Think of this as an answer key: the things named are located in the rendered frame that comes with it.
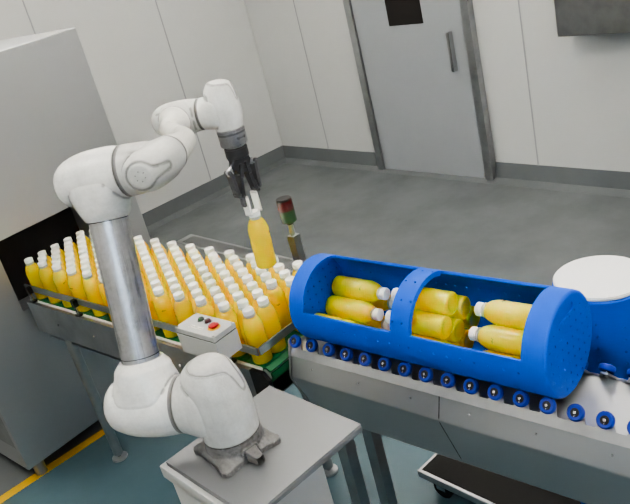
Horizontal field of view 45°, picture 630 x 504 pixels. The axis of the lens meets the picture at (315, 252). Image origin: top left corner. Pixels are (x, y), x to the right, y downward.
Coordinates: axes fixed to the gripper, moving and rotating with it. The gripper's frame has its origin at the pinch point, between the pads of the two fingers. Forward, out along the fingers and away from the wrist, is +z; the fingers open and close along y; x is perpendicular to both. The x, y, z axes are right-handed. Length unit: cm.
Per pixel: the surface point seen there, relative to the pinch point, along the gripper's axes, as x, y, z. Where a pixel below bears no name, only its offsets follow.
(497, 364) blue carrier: -92, -12, 33
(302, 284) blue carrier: -22.4, -7.7, 22.9
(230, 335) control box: -1.6, -25.2, 35.7
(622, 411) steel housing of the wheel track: -117, 1, 50
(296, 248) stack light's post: 24, 36, 37
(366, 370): -42, -9, 50
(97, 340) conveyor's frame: 101, -21, 63
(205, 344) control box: 3.7, -31.9, 36.2
